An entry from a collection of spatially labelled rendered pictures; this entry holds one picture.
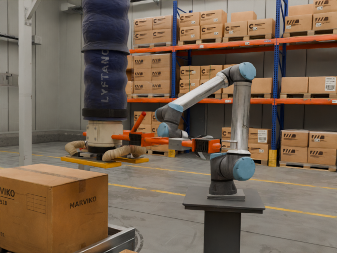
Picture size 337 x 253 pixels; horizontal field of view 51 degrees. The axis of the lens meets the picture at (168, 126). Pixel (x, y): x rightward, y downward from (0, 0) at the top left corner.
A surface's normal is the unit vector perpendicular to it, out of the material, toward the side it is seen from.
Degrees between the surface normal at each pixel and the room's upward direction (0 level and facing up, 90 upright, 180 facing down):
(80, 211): 90
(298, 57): 90
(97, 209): 90
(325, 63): 90
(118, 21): 74
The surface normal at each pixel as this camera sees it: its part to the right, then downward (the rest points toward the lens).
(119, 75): 0.65, -0.26
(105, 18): 0.16, -0.22
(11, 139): 0.88, 0.04
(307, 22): -0.47, 0.04
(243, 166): 0.44, 0.07
